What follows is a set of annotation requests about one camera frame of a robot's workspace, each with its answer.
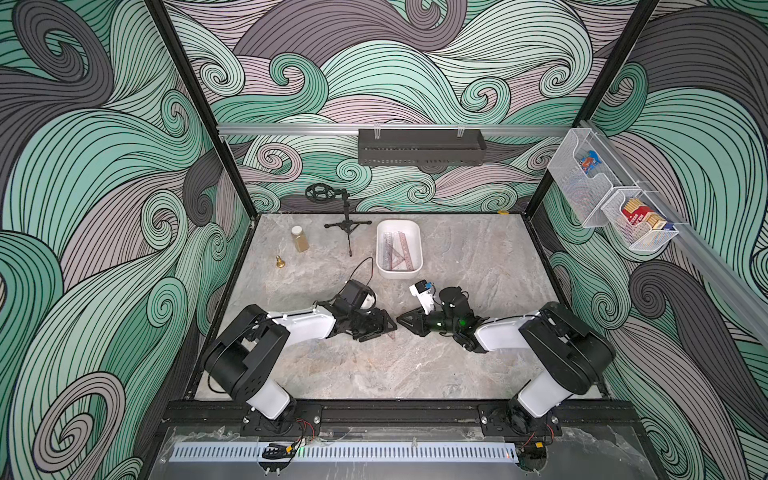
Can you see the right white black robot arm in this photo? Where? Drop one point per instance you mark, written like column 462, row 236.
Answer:
column 572, row 353

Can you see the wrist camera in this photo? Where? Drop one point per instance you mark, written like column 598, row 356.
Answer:
column 354, row 295
column 423, row 291

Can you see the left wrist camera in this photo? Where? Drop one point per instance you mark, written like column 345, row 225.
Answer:
column 354, row 295

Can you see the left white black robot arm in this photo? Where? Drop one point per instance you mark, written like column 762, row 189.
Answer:
column 241, row 359

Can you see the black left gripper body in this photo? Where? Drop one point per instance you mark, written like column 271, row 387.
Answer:
column 364, row 324

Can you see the white plastic storage box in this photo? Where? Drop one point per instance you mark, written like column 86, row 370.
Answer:
column 413, row 232

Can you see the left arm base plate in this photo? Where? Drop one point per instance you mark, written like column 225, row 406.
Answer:
column 300, row 419

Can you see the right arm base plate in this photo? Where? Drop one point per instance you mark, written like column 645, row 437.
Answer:
column 502, row 419

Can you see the spice jar with white lid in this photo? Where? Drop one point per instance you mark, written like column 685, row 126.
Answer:
column 300, row 239

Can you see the clear wall bin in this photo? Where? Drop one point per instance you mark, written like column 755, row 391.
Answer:
column 644, row 237
column 584, row 194

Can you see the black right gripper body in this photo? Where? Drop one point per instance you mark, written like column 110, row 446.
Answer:
column 424, row 321

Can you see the clear wall bin lower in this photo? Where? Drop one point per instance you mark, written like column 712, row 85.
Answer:
column 644, row 237

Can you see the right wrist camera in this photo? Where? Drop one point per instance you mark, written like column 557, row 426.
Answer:
column 423, row 291

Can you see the long pink ruler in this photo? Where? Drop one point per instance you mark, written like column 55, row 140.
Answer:
column 401, row 244

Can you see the red box in bin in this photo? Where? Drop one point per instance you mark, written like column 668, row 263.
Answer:
column 636, row 212

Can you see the black vertical frame post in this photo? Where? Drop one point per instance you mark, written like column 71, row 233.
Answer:
column 175, row 49
column 616, row 59

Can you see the blue red packet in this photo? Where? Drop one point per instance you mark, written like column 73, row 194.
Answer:
column 590, row 162

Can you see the black front frame beam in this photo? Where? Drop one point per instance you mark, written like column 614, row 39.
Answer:
column 385, row 412

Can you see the aluminium rail right wall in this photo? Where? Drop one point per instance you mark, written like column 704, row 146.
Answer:
column 725, row 282

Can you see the white slotted cable duct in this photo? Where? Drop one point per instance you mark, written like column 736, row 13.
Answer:
column 338, row 452

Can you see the clear wall bin upper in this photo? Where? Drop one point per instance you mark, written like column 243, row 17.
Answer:
column 584, row 194

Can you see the black vertical frame post right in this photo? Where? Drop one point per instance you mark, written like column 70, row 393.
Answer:
column 616, row 59

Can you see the black vertical frame post left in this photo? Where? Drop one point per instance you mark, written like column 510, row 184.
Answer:
column 175, row 49

